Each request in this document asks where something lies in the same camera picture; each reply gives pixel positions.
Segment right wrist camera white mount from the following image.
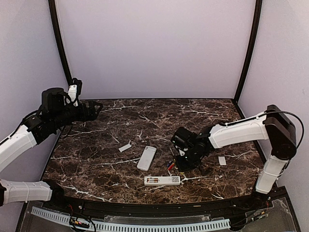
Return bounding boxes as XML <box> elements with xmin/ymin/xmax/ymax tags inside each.
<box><xmin>175</xmin><ymin>146</ymin><xmax>188</xmax><ymax>156</ymax></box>

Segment grey remote control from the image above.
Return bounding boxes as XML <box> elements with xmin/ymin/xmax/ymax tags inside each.
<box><xmin>137</xmin><ymin>146</ymin><xmax>156</xmax><ymax>171</ymax></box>

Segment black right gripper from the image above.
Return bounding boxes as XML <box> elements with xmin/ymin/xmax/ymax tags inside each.
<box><xmin>174</xmin><ymin>146</ymin><xmax>202</xmax><ymax>172</ymax></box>

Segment white slotted cable duct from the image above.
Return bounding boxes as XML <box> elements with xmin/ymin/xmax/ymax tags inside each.
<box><xmin>31</xmin><ymin>206</ymin><xmax>230</xmax><ymax>232</ymax></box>

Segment black frame post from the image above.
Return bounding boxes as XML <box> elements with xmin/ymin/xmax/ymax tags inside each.
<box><xmin>48</xmin><ymin>0</ymin><xmax>72</xmax><ymax>85</ymax></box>
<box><xmin>233</xmin><ymin>0</ymin><xmax>263</xmax><ymax>104</ymax></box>

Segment right black frame post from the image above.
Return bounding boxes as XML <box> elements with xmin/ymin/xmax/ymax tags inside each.
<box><xmin>233</xmin><ymin>0</ymin><xmax>263</xmax><ymax>104</ymax></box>

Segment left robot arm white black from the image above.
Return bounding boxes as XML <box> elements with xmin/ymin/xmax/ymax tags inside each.
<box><xmin>0</xmin><ymin>84</ymin><xmax>103</xmax><ymax>211</ymax></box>

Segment left black frame post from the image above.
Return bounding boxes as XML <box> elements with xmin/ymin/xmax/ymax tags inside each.
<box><xmin>48</xmin><ymin>0</ymin><xmax>72</xmax><ymax>85</ymax></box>

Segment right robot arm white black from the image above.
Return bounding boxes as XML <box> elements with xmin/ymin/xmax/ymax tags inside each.
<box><xmin>171</xmin><ymin>104</ymin><xmax>302</xmax><ymax>210</ymax></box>

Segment white remote control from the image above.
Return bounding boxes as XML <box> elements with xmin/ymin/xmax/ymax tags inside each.
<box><xmin>144</xmin><ymin>176</ymin><xmax>181</xmax><ymax>186</ymax></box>

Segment grey battery cover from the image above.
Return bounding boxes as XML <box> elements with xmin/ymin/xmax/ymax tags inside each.
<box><xmin>218</xmin><ymin>157</ymin><xmax>226</xmax><ymax>166</ymax></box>

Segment batteries in white remote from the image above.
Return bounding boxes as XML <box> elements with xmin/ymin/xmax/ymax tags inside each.
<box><xmin>147</xmin><ymin>178</ymin><xmax>159</xmax><ymax>183</ymax></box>

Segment white remote battery cover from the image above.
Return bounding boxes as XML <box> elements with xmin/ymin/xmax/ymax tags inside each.
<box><xmin>118</xmin><ymin>144</ymin><xmax>132</xmax><ymax>152</ymax></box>

